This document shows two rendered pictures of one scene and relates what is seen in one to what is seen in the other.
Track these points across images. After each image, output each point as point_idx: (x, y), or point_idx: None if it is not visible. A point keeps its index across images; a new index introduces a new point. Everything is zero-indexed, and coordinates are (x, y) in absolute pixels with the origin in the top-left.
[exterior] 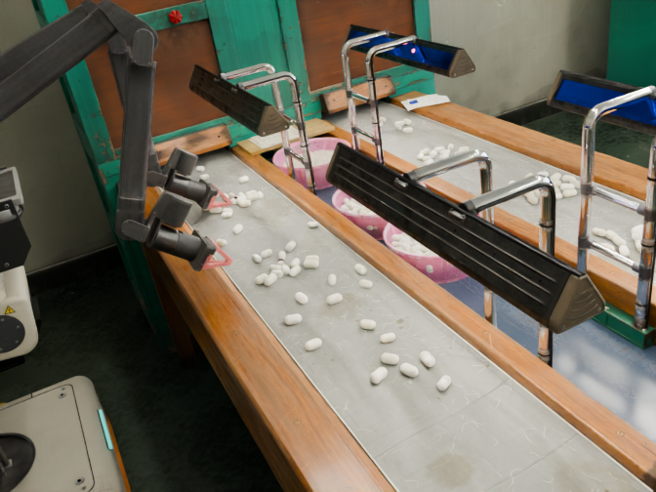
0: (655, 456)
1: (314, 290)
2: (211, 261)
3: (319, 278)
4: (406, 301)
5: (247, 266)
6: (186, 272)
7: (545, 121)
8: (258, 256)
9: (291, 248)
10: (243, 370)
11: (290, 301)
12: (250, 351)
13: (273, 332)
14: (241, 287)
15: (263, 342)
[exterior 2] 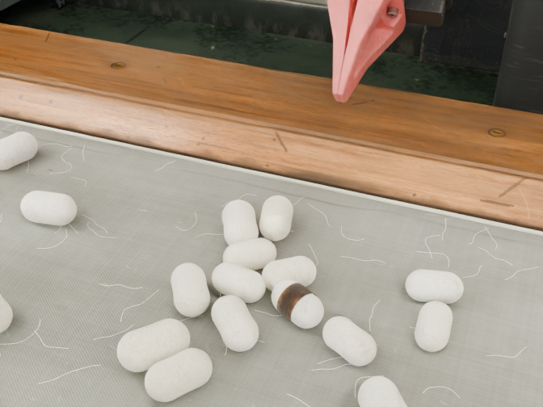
0: None
1: (42, 270)
2: (366, 44)
3: (67, 321)
4: None
5: (426, 262)
6: (520, 126)
7: None
8: (420, 274)
9: (358, 393)
10: (10, 30)
11: (94, 210)
12: (32, 51)
13: (50, 128)
14: (320, 194)
15: (23, 69)
